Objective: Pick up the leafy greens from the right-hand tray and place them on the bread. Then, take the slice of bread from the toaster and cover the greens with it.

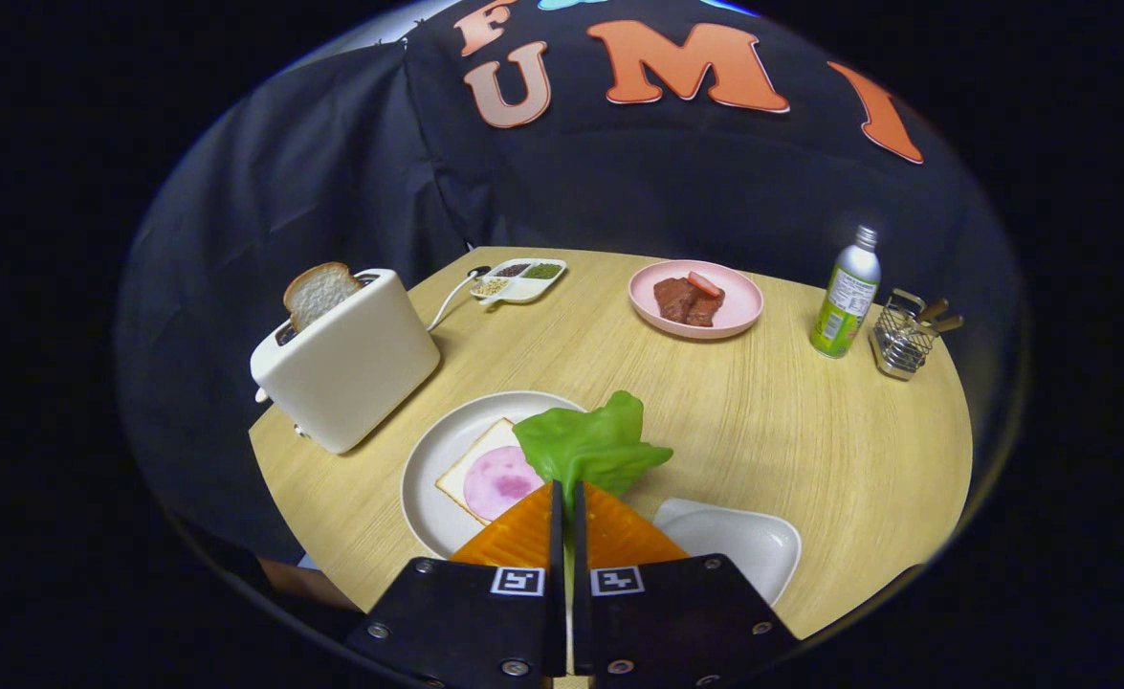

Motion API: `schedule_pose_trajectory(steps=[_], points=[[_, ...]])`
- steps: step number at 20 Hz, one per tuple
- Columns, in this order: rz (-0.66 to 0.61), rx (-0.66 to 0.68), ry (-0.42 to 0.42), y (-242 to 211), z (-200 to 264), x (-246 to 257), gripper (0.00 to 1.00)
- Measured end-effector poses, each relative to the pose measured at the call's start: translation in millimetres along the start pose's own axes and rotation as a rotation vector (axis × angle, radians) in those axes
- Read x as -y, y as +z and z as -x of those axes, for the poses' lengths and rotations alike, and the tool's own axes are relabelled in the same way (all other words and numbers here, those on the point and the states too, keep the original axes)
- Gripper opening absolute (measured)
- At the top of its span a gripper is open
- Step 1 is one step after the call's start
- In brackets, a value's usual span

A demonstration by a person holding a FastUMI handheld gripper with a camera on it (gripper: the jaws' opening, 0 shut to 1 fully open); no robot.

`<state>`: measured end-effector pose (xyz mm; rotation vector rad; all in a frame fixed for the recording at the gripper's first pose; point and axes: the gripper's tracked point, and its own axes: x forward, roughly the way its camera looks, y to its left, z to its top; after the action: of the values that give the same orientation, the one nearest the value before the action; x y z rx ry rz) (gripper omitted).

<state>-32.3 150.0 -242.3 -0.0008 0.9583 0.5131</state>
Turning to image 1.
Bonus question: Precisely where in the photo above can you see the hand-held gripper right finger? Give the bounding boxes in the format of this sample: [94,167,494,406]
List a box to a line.
[571,481,802,689]

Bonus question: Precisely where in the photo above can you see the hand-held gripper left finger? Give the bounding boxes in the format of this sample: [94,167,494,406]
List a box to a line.
[346,481,567,689]

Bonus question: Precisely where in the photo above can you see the green lettuce leaf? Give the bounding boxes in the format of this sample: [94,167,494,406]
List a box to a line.
[512,390,674,518]

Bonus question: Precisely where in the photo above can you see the thick toast bread slice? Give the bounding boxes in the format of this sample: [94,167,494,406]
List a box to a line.
[283,262,364,334]

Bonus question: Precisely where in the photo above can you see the curved white dish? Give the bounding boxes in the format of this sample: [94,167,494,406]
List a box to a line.
[652,498,802,608]

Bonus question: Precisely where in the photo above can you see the pink ham slice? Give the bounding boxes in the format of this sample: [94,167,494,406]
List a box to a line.
[463,446,545,522]

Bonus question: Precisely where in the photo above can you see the round white plate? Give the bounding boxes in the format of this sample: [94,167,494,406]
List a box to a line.
[401,390,589,560]

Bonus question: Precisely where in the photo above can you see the thin square bread slice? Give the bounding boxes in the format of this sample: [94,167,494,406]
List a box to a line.
[435,417,548,525]

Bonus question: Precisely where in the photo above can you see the white toaster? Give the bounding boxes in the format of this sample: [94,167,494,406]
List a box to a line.
[250,268,442,455]

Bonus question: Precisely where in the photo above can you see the brown meat piece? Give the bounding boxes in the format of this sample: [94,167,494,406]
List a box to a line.
[653,277,725,328]

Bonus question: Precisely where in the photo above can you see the pink plate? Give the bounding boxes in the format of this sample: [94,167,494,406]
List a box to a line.
[628,259,765,340]

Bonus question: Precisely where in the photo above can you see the white divided dish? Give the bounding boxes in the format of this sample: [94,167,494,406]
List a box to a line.
[469,258,568,307]

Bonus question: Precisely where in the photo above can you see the green and silver bottle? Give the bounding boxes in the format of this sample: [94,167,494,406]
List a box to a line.
[809,225,882,360]

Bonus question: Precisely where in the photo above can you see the black backdrop cloth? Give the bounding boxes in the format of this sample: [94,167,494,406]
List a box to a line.
[117,0,1022,566]

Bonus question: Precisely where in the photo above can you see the white toaster cable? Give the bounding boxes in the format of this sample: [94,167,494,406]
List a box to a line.
[426,271,486,333]

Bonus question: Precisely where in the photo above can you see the wire cutlery basket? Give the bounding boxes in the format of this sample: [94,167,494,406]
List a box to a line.
[870,289,937,382]

